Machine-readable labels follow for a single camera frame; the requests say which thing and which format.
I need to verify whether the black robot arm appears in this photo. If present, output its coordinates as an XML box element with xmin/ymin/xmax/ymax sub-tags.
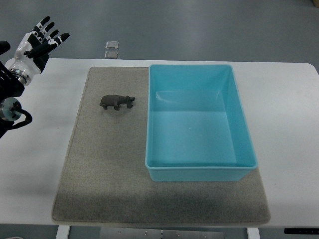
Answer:
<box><xmin>0</xmin><ymin>64</ymin><xmax>33</xmax><ymax>136</ymax></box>

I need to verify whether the lower floor socket plate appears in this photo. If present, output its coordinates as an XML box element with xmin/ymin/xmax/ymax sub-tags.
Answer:
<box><xmin>104</xmin><ymin>50</ymin><xmax>118</xmax><ymax>59</ymax></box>

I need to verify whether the brown toy hippo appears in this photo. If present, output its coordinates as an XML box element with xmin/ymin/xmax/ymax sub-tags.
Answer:
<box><xmin>99</xmin><ymin>95</ymin><xmax>136</xmax><ymax>111</ymax></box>

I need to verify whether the metal table base plate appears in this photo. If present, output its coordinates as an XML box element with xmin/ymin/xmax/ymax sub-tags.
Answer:
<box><xmin>99</xmin><ymin>228</ymin><xmax>225</xmax><ymax>239</ymax></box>

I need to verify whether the grey felt mat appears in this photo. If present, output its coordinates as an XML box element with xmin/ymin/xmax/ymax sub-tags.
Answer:
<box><xmin>52</xmin><ymin>67</ymin><xmax>271</xmax><ymax>227</ymax></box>

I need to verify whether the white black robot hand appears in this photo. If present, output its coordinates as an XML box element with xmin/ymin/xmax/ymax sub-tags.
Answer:
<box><xmin>8</xmin><ymin>16</ymin><xmax>70</xmax><ymax>86</ymax></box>

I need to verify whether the blue plastic box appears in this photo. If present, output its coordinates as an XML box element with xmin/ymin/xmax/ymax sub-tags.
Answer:
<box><xmin>145</xmin><ymin>65</ymin><xmax>258</xmax><ymax>182</ymax></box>

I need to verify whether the black label under table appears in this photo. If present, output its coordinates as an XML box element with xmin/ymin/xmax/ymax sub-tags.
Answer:
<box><xmin>284</xmin><ymin>228</ymin><xmax>319</xmax><ymax>235</ymax></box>

